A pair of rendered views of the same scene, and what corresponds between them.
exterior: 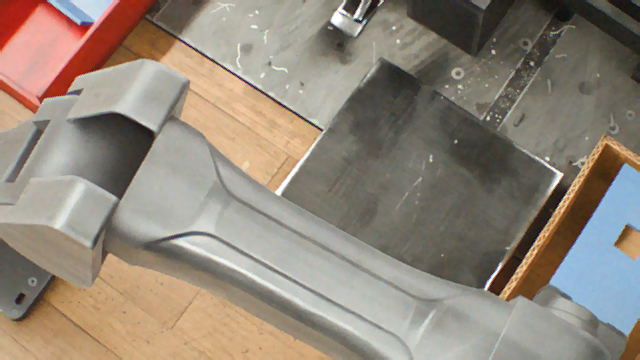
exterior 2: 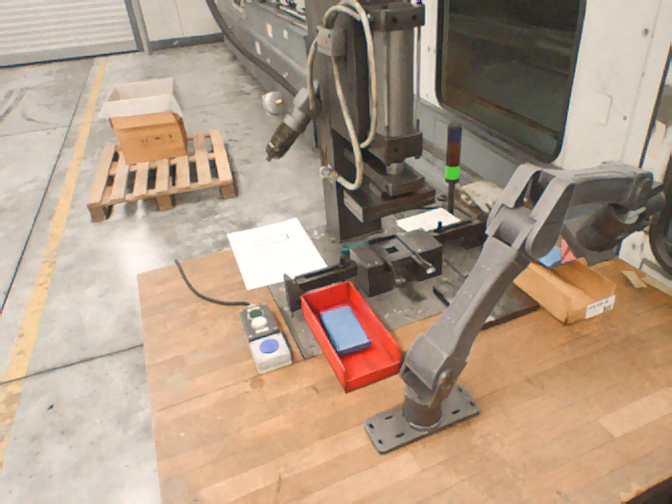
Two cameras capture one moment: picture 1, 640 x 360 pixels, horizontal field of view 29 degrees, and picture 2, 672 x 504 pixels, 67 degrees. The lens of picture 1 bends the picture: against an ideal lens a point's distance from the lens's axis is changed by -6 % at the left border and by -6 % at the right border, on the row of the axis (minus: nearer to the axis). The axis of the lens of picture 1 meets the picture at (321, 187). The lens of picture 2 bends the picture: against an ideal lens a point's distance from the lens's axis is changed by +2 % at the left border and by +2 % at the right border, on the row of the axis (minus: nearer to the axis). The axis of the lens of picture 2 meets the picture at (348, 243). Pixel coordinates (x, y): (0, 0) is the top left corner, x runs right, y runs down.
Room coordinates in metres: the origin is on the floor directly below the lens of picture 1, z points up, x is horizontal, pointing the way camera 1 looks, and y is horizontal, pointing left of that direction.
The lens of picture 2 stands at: (0.10, 0.85, 1.64)
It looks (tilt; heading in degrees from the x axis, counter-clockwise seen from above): 32 degrees down; 303
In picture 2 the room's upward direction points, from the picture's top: 4 degrees counter-clockwise
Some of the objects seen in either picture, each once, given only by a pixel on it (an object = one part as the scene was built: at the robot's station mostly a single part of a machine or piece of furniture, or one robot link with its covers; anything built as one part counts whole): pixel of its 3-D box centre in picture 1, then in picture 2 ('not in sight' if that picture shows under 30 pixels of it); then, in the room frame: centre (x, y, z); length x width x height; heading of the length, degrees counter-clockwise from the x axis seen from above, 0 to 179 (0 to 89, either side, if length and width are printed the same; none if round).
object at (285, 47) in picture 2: not in sight; (286, 39); (4.25, -4.58, 0.49); 5.51 x 1.02 x 0.97; 140
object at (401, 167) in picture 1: (414, 199); (484, 297); (0.33, -0.07, 0.91); 0.17 x 0.16 x 0.02; 53
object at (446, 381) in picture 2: not in sight; (426, 372); (0.33, 0.28, 1.00); 0.09 x 0.06 x 0.06; 152
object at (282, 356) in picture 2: not in sight; (271, 357); (0.66, 0.30, 0.90); 0.07 x 0.07 x 0.06; 53
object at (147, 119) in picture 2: not in sight; (150, 119); (3.64, -1.82, 0.40); 0.67 x 0.60 x 0.50; 135
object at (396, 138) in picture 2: not in sight; (390, 85); (0.56, -0.07, 1.37); 0.11 x 0.09 x 0.30; 53
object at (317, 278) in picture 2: not in sight; (327, 279); (0.66, 0.07, 0.95); 0.15 x 0.03 x 0.10; 53
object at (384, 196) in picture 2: not in sight; (374, 144); (0.62, -0.10, 1.22); 0.26 x 0.18 x 0.30; 143
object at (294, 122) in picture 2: not in sight; (297, 118); (0.85, -0.14, 1.25); 0.19 x 0.07 x 0.19; 53
